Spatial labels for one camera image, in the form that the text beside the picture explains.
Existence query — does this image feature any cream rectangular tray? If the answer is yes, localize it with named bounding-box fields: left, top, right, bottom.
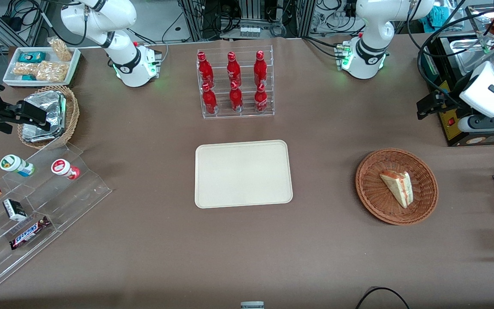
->
left=194, top=140, right=294, bottom=209

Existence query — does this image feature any steel warmer pan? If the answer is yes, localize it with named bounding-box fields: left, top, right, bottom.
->
left=450, top=38, right=494, bottom=74

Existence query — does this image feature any black looped cable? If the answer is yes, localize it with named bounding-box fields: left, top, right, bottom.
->
left=355, top=287, right=410, bottom=309

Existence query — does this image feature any small black white box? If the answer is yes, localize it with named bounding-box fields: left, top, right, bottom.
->
left=3, top=199, right=28, bottom=222

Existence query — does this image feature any snickers chocolate bar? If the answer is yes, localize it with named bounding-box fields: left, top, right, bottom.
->
left=9, top=216, right=51, bottom=250

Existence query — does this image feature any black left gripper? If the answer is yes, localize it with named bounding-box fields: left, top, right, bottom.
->
left=416, top=90, right=460, bottom=120

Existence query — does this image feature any red cola bottle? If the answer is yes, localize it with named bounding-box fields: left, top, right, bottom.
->
left=197, top=51, right=214, bottom=88
left=202, top=83, right=218, bottom=115
left=254, top=83, right=268, bottom=113
left=229, top=81, right=244, bottom=112
left=253, top=50, right=268, bottom=86
left=226, top=51, right=241, bottom=86

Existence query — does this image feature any clear bag of peanuts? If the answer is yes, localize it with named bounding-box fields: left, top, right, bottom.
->
left=48, top=37, right=73, bottom=62

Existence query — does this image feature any triangular sandwich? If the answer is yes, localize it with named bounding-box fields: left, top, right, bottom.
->
left=379, top=170, right=414, bottom=209

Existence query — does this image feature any deep tan wicker basket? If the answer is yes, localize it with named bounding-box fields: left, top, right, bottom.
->
left=17, top=85, right=80, bottom=150

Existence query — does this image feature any silver foil wrapped pack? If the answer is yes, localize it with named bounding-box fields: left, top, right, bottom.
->
left=23, top=91, right=66, bottom=129
left=22, top=124, right=65, bottom=143

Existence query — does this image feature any red lid yogurt cup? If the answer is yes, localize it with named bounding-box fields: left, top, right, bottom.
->
left=51, top=159, right=80, bottom=180

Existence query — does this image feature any large clear bag of snack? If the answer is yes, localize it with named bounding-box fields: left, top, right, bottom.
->
left=36, top=61, right=69, bottom=83

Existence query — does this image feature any white rectangular snack tray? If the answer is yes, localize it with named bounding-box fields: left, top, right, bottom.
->
left=3, top=46, right=81, bottom=88

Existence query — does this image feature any black food warmer cabinet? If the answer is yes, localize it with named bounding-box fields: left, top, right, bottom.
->
left=419, top=4, right=494, bottom=147

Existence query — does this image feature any clear bag of rice snack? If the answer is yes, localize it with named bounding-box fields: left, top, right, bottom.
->
left=12, top=62, right=39, bottom=77

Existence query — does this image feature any clear acrylic bottle rack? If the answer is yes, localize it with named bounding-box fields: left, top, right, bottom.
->
left=196, top=45, right=275, bottom=120

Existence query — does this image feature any metal equipment rack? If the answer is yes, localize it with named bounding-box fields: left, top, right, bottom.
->
left=178, top=0, right=316, bottom=41

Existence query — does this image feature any clear acrylic stepped display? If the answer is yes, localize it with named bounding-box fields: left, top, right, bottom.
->
left=0, top=142, right=113, bottom=292

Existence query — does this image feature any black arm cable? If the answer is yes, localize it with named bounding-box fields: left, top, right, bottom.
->
left=406, top=0, right=494, bottom=112

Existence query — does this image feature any green lid yogurt cup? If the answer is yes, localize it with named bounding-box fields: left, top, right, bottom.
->
left=0, top=154, right=35, bottom=177

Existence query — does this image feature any round brown wicker basket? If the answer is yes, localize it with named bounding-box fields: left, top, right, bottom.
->
left=355, top=148, right=439, bottom=226

